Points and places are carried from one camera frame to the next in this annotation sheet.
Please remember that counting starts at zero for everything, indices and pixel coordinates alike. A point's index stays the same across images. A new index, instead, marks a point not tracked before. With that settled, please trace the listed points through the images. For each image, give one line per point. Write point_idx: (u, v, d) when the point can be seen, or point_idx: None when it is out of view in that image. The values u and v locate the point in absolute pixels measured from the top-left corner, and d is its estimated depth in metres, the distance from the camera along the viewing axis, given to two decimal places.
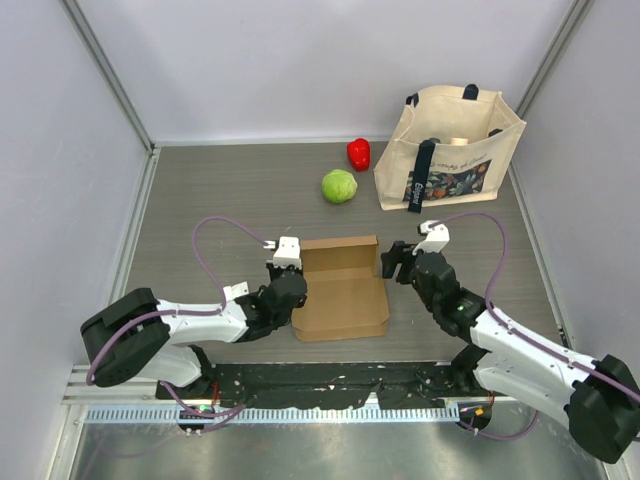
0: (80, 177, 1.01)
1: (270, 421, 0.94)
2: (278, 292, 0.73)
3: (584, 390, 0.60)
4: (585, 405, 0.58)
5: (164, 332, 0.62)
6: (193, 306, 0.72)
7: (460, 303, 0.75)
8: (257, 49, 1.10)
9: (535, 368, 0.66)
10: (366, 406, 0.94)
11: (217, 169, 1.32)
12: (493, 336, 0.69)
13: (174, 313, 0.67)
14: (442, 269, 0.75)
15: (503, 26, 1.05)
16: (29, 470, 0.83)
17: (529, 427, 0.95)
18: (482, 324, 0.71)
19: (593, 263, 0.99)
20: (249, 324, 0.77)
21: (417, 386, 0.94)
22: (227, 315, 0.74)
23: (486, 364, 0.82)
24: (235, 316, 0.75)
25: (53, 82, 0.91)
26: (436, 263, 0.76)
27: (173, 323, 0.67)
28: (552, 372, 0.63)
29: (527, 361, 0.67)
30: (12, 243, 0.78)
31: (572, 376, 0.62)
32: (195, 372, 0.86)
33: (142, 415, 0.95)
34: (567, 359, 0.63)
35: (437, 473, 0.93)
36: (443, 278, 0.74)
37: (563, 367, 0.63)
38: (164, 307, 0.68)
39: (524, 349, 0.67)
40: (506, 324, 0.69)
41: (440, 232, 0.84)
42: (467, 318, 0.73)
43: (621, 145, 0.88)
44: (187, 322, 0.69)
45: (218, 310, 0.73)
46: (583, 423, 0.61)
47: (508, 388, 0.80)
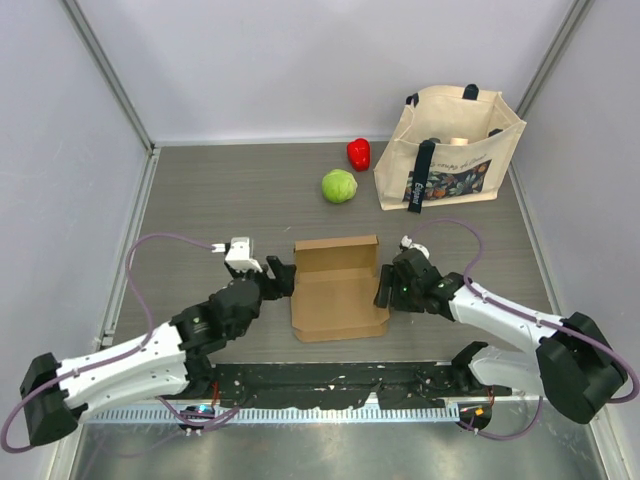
0: (80, 177, 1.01)
1: (270, 421, 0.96)
2: (226, 303, 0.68)
3: (550, 345, 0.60)
4: (550, 358, 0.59)
5: (59, 403, 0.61)
6: (105, 353, 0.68)
7: (439, 282, 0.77)
8: (256, 48, 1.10)
9: (506, 332, 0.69)
10: (366, 406, 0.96)
11: (217, 169, 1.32)
12: (470, 306, 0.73)
13: (74, 375, 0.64)
14: (412, 254, 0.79)
15: (503, 25, 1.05)
16: (28, 469, 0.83)
17: (531, 426, 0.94)
18: (459, 297, 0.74)
19: (593, 263, 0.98)
20: (197, 341, 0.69)
21: (417, 386, 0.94)
22: (153, 348, 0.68)
23: (479, 357, 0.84)
24: (163, 347, 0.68)
25: (53, 81, 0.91)
26: (404, 251, 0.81)
27: (75, 386, 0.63)
28: (521, 332, 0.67)
29: (500, 326, 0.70)
30: (11, 242, 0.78)
31: (540, 333, 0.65)
32: (179, 381, 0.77)
33: (142, 415, 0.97)
34: (535, 318, 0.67)
35: (437, 473, 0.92)
36: (414, 260, 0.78)
37: (532, 326, 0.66)
38: (66, 367, 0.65)
39: (497, 314, 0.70)
40: (480, 293, 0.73)
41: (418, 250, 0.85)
42: (447, 293, 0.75)
43: (621, 144, 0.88)
44: (95, 377, 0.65)
45: (136, 350, 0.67)
46: (551, 379, 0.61)
47: (498, 375, 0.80)
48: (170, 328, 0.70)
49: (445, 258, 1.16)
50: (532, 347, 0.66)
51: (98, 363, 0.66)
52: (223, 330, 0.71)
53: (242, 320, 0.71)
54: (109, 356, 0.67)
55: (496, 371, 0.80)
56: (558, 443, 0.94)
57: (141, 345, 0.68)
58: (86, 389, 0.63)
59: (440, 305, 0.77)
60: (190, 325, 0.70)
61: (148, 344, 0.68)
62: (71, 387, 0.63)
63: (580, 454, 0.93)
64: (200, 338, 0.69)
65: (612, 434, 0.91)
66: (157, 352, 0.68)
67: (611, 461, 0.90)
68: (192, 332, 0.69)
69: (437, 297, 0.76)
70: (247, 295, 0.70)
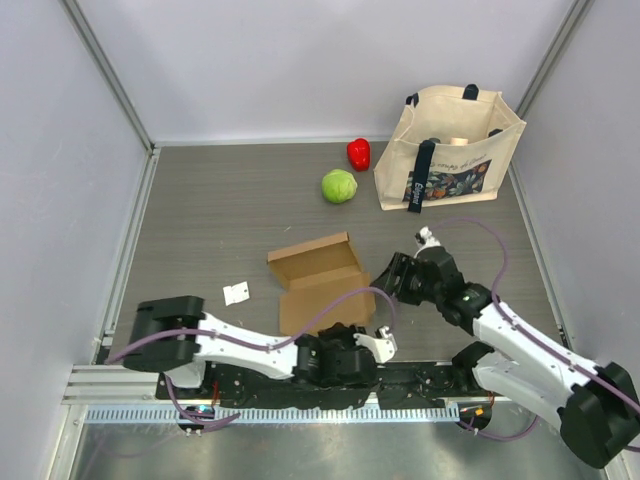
0: (80, 178, 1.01)
1: (270, 421, 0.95)
2: (356, 367, 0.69)
3: (582, 395, 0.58)
4: (581, 411, 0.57)
5: (187, 355, 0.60)
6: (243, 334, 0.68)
7: (466, 293, 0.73)
8: (256, 49, 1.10)
9: (534, 366, 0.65)
10: (366, 406, 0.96)
11: (218, 169, 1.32)
12: (496, 330, 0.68)
13: (210, 336, 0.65)
14: (442, 257, 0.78)
15: (502, 26, 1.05)
16: (29, 469, 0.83)
17: (529, 428, 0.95)
18: (486, 316, 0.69)
19: (593, 262, 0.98)
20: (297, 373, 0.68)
21: (417, 386, 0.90)
22: (274, 355, 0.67)
23: (487, 364, 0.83)
24: (282, 362, 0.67)
25: (52, 81, 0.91)
26: (437, 253, 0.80)
27: (207, 346, 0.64)
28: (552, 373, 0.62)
29: (529, 360, 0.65)
30: (11, 242, 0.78)
31: (572, 379, 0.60)
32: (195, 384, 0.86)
33: (142, 415, 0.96)
34: (568, 361, 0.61)
35: (437, 473, 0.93)
36: (442, 263, 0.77)
37: (564, 369, 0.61)
38: (207, 325, 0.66)
39: (528, 349, 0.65)
40: (510, 319, 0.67)
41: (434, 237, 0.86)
42: (471, 307, 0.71)
43: (621, 144, 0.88)
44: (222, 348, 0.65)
45: (264, 348, 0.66)
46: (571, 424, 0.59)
47: (503, 388, 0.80)
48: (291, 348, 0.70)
49: None
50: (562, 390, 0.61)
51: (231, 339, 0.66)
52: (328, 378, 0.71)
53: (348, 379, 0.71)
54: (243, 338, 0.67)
55: (501, 382, 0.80)
56: (558, 443, 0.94)
57: (271, 347, 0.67)
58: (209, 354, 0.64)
59: (461, 318, 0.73)
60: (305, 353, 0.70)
61: (274, 350, 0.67)
62: (205, 345, 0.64)
63: None
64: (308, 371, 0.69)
65: None
66: (276, 362, 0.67)
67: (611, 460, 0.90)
68: (306, 363, 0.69)
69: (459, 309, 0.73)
70: (369, 369, 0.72)
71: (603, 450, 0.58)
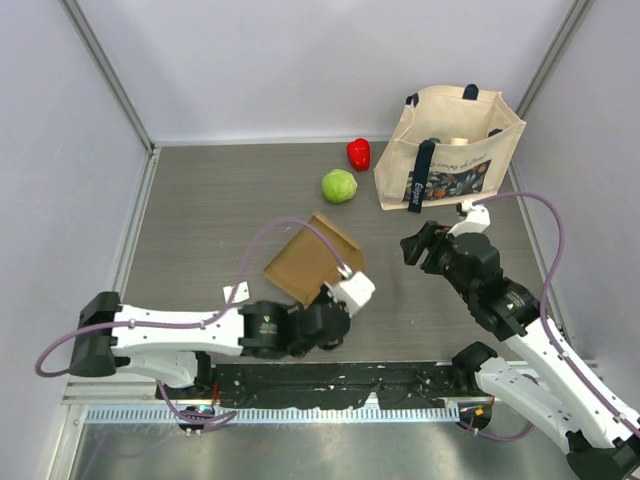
0: (80, 177, 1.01)
1: (270, 421, 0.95)
2: (317, 323, 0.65)
3: (621, 449, 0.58)
4: (618, 464, 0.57)
5: (107, 349, 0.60)
6: (170, 316, 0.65)
7: (508, 299, 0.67)
8: (255, 48, 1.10)
9: (570, 401, 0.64)
10: (366, 406, 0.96)
11: (218, 169, 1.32)
12: (541, 356, 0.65)
13: (128, 326, 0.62)
14: (486, 252, 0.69)
15: (502, 26, 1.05)
16: (29, 469, 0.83)
17: (529, 428, 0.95)
18: (531, 335, 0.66)
19: (593, 261, 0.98)
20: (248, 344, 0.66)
21: (417, 386, 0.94)
22: (213, 330, 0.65)
23: (489, 370, 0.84)
24: (221, 335, 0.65)
25: (52, 80, 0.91)
26: (480, 244, 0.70)
27: (126, 338, 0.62)
28: (591, 417, 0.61)
29: (568, 395, 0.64)
30: (12, 241, 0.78)
31: (615, 431, 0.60)
32: (186, 382, 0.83)
33: (142, 415, 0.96)
34: (617, 413, 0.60)
35: (437, 473, 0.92)
36: (487, 260, 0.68)
37: (608, 417, 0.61)
38: (124, 315, 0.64)
39: (572, 384, 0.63)
40: (561, 349, 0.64)
41: (481, 214, 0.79)
42: (512, 317, 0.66)
43: (621, 143, 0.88)
44: (147, 336, 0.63)
45: (197, 326, 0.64)
46: (592, 461, 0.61)
47: (506, 398, 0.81)
48: (239, 317, 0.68)
49: None
50: (594, 433, 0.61)
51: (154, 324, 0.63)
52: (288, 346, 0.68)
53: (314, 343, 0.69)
54: (169, 321, 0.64)
55: (505, 392, 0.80)
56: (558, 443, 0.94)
57: (203, 323, 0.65)
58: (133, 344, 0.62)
59: (496, 324, 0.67)
60: (259, 320, 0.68)
61: (210, 325, 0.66)
62: (121, 338, 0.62)
63: None
64: (266, 342, 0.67)
65: None
66: (215, 336, 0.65)
67: None
68: (259, 332, 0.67)
69: (498, 316, 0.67)
70: (340, 324, 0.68)
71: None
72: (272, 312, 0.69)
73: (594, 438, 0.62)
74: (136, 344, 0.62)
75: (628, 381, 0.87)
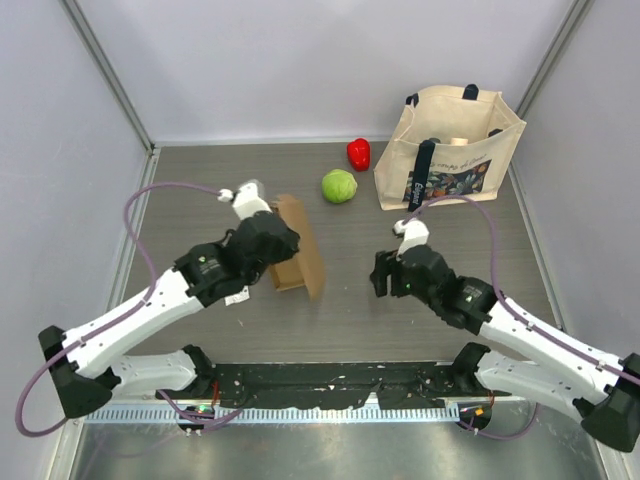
0: (79, 177, 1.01)
1: (270, 421, 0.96)
2: (255, 231, 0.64)
3: (616, 395, 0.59)
4: (618, 410, 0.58)
5: (70, 376, 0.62)
6: (113, 314, 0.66)
7: (467, 292, 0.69)
8: (255, 48, 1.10)
9: (553, 366, 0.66)
10: (366, 406, 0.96)
11: (218, 169, 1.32)
12: (511, 333, 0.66)
13: (80, 345, 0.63)
14: (431, 259, 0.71)
15: (503, 26, 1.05)
16: (29, 469, 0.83)
17: (529, 426, 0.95)
18: (496, 318, 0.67)
19: (593, 262, 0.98)
20: (194, 290, 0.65)
21: (417, 386, 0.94)
22: (158, 300, 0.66)
23: (487, 366, 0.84)
24: (169, 297, 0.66)
25: (52, 80, 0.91)
26: (421, 253, 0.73)
27: (84, 356, 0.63)
28: (578, 374, 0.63)
29: (549, 361, 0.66)
30: (12, 242, 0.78)
31: (603, 380, 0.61)
32: (189, 376, 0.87)
33: (142, 415, 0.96)
34: (597, 362, 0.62)
35: (437, 473, 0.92)
36: (433, 265, 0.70)
37: (592, 369, 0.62)
38: (72, 338, 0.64)
39: (547, 349, 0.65)
40: (526, 321, 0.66)
41: (417, 226, 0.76)
42: (475, 307, 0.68)
43: (621, 143, 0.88)
44: (102, 343, 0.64)
45: (141, 304, 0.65)
46: (602, 420, 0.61)
47: (508, 386, 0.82)
48: (174, 274, 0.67)
49: (445, 258, 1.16)
50: (589, 390, 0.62)
51: (102, 330, 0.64)
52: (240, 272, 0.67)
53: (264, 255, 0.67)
54: (115, 317, 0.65)
55: (506, 380, 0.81)
56: (558, 443, 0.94)
57: (145, 299, 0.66)
58: (95, 357, 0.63)
59: (466, 318, 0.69)
60: (196, 265, 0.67)
61: (154, 296, 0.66)
62: (81, 358, 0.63)
63: (579, 454, 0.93)
64: (210, 276, 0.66)
65: None
66: (165, 303, 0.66)
67: (611, 461, 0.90)
68: (200, 273, 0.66)
69: (464, 311, 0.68)
70: (269, 223, 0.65)
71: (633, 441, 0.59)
72: (207, 253, 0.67)
73: (593, 397, 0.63)
74: (97, 356, 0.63)
75: None
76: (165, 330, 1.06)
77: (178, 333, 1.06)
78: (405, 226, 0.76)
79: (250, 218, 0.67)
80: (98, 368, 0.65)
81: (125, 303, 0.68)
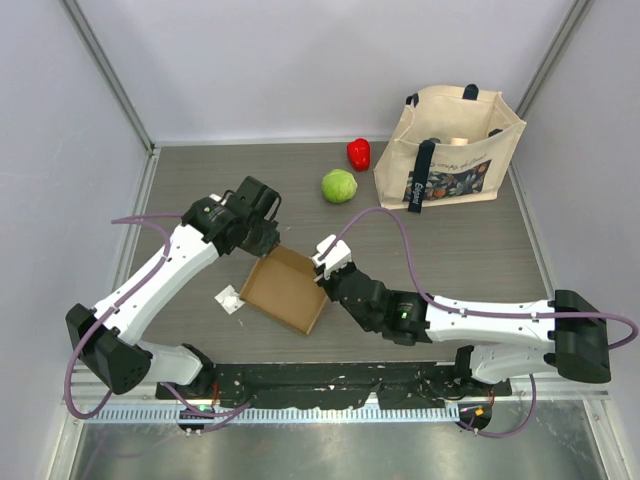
0: (79, 177, 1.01)
1: (270, 421, 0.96)
2: (258, 185, 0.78)
3: (562, 338, 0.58)
4: (569, 350, 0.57)
5: (115, 342, 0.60)
6: (136, 279, 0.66)
7: (403, 310, 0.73)
8: (255, 49, 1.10)
9: (500, 336, 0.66)
10: (366, 406, 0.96)
11: (218, 169, 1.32)
12: (452, 327, 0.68)
13: (114, 312, 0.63)
14: (372, 289, 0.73)
15: (503, 26, 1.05)
16: (30, 470, 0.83)
17: (521, 427, 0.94)
18: (435, 321, 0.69)
19: (592, 262, 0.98)
20: (214, 231, 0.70)
21: (417, 386, 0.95)
22: (178, 254, 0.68)
23: (477, 364, 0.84)
24: (185, 248, 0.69)
25: (53, 82, 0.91)
26: (362, 286, 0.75)
27: (121, 320, 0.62)
28: (522, 335, 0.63)
29: (497, 335, 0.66)
30: (12, 242, 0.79)
31: (544, 329, 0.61)
32: (198, 364, 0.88)
33: (142, 415, 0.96)
34: (530, 315, 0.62)
35: (437, 473, 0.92)
36: (376, 295, 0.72)
37: (531, 325, 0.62)
38: (101, 309, 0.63)
39: (486, 327, 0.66)
40: (456, 310, 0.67)
41: (335, 249, 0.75)
42: (417, 324, 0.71)
43: (621, 144, 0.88)
44: (135, 304, 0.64)
45: (164, 260, 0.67)
46: (567, 364, 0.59)
47: (503, 373, 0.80)
48: (184, 229, 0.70)
49: (444, 258, 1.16)
50: (541, 343, 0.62)
51: (131, 292, 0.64)
52: (245, 220, 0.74)
53: (261, 211, 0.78)
54: (139, 280, 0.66)
55: (497, 371, 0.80)
56: (558, 443, 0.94)
57: (165, 256, 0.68)
58: (133, 319, 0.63)
59: (413, 336, 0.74)
60: (205, 214, 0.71)
61: (172, 252, 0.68)
62: (119, 323, 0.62)
63: (579, 454, 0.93)
64: (223, 219, 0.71)
65: (612, 434, 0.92)
66: (185, 257, 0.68)
67: (611, 461, 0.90)
68: (211, 219, 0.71)
69: (409, 331, 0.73)
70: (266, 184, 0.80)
71: (604, 368, 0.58)
72: (212, 205, 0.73)
73: (549, 348, 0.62)
74: (135, 317, 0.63)
75: (629, 379, 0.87)
76: (165, 330, 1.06)
77: (179, 333, 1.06)
78: (323, 257, 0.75)
79: (244, 183, 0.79)
80: (136, 332, 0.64)
81: (143, 268, 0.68)
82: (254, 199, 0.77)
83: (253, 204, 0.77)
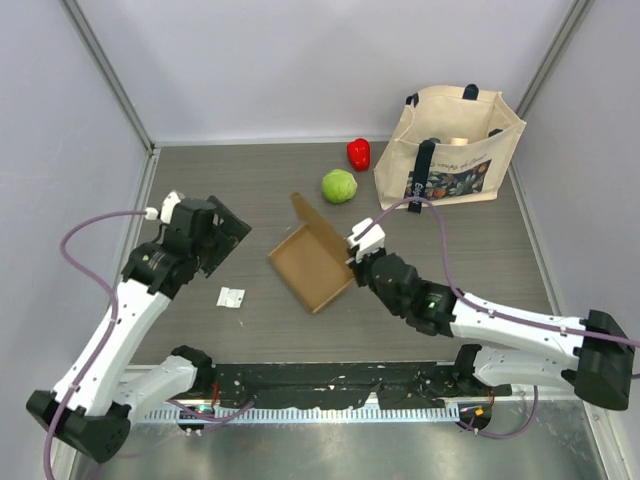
0: (79, 177, 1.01)
1: (270, 421, 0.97)
2: (191, 209, 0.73)
3: (589, 358, 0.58)
4: (593, 371, 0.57)
5: (83, 420, 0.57)
6: (88, 351, 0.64)
7: (430, 300, 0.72)
8: (255, 49, 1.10)
9: (524, 344, 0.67)
10: (366, 406, 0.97)
11: (217, 169, 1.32)
12: (479, 326, 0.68)
13: (75, 390, 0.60)
14: (405, 272, 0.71)
15: (503, 25, 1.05)
16: (30, 470, 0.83)
17: (522, 428, 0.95)
18: (461, 316, 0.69)
19: (593, 261, 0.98)
20: (156, 277, 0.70)
21: (417, 386, 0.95)
22: (127, 314, 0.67)
23: (481, 364, 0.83)
24: (132, 303, 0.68)
25: (52, 81, 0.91)
26: (396, 267, 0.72)
27: (86, 395, 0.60)
28: (548, 346, 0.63)
29: (521, 342, 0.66)
30: (12, 242, 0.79)
31: (571, 344, 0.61)
32: (191, 368, 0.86)
33: (142, 415, 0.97)
34: (559, 328, 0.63)
35: (437, 473, 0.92)
36: (408, 280, 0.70)
37: (558, 338, 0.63)
38: (62, 393, 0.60)
39: (513, 331, 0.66)
40: (486, 310, 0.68)
41: (369, 233, 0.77)
42: (441, 314, 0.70)
43: (622, 143, 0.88)
44: (96, 378, 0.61)
45: (114, 324, 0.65)
46: (588, 385, 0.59)
47: (509, 378, 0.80)
48: (130, 282, 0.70)
49: (444, 258, 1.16)
50: (564, 358, 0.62)
51: (89, 365, 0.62)
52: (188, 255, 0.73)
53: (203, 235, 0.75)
54: (94, 350, 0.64)
55: (501, 374, 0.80)
56: (558, 443, 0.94)
57: (114, 319, 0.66)
58: (97, 391, 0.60)
59: (436, 326, 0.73)
60: (143, 264, 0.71)
61: (121, 313, 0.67)
62: (85, 399, 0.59)
63: (580, 454, 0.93)
64: (163, 265, 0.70)
65: (612, 434, 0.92)
66: (135, 314, 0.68)
67: (611, 461, 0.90)
68: (151, 267, 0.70)
69: (432, 320, 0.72)
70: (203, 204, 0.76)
71: (624, 397, 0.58)
72: (150, 250, 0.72)
73: (572, 365, 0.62)
74: (99, 389, 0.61)
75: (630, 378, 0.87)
76: (165, 330, 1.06)
77: (178, 333, 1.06)
78: (358, 237, 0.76)
79: (176, 208, 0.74)
80: (104, 402, 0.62)
81: (94, 338, 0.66)
82: (190, 229, 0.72)
83: (192, 232, 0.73)
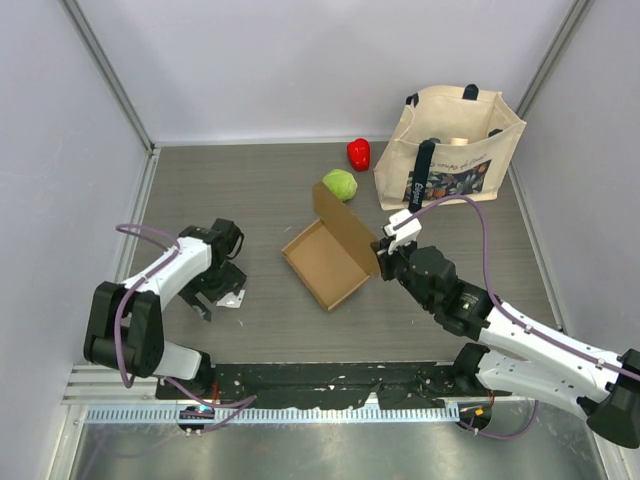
0: (79, 177, 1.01)
1: (270, 421, 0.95)
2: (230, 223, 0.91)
3: (619, 393, 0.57)
4: (620, 408, 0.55)
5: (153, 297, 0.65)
6: (155, 264, 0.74)
7: (465, 301, 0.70)
8: (255, 49, 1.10)
9: (555, 367, 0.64)
10: (366, 406, 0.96)
11: (217, 169, 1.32)
12: (511, 338, 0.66)
13: (145, 281, 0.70)
14: (443, 267, 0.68)
15: (503, 25, 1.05)
16: (30, 470, 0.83)
17: (526, 427, 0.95)
18: (495, 323, 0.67)
19: (593, 261, 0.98)
20: (209, 239, 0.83)
21: (417, 386, 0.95)
22: (187, 249, 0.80)
23: (487, 367, 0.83)
24: (192, 247, 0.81)
25: (52, 81, 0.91)
26: (434, 259, 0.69)
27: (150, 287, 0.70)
28: (579, 374, 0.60)
29: (550, 363, 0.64)
30: (12, 243, 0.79)
31: (604, 378, 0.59)
32: (196, 354, 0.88)
33: (142, 415, 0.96)
34: (596, 360, 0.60)
35: (437, 473, 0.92)
36: (445, 275, 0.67)
37: (592, 368, 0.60)
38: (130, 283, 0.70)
39: (545, 350, 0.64)
40: (523, 324, 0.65)
41: (408, 223, 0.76)
42: (475, 317, 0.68)
43: (621, 143, 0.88)
44: (160, 278, 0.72)
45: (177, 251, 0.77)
46: (608, 418, 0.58)
47: (513, 388, 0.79)
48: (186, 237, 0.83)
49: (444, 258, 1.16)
50: (592, 390, 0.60)
51: (155, 270, 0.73)
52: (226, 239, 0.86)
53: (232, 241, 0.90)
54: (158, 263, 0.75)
55: (505, 381, 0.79)
56: (558, 443, 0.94)
57: (178, 249, 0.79)
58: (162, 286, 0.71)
59: (464, 328, 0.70)
60: (198, 231, 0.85)
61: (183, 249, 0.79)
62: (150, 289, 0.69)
63: (580, 454, 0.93)
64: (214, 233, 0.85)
65: None
66: (193, 251, 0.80)
67: (611, 461, 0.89)
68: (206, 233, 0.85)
69: (462, 320, 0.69)
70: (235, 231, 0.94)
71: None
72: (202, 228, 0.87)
73: (597, 396, 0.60)
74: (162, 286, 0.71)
75: None
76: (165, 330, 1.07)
77: (178, 332, 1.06)
78: (397, 226, 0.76)
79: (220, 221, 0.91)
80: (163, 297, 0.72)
81: (157, 260, 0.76)
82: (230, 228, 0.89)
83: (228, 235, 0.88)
